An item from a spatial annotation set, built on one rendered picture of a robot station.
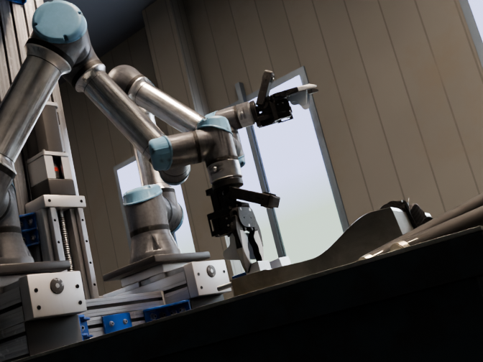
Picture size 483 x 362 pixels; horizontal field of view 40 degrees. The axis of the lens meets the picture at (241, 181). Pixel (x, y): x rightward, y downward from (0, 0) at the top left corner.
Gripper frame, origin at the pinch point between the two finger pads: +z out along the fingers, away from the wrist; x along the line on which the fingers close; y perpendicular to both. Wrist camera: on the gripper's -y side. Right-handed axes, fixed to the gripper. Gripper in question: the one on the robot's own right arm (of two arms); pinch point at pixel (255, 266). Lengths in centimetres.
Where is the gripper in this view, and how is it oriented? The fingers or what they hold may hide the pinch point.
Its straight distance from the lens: 147.2
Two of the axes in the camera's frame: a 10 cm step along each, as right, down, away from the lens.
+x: -5.1, -0.9, -8.5
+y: -8.3, 3.2, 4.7
